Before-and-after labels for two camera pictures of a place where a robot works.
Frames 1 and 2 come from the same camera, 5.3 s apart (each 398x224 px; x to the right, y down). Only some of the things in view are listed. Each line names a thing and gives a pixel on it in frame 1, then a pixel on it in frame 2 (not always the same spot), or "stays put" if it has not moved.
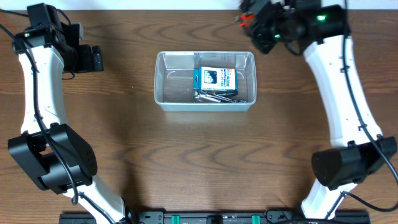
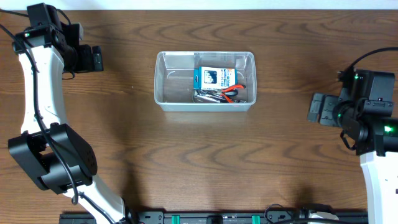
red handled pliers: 244,17 -> 231,91
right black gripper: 259,34 -> 328,110
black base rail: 217,217 stays put
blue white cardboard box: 220,78 stays put
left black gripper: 94,58 stays put
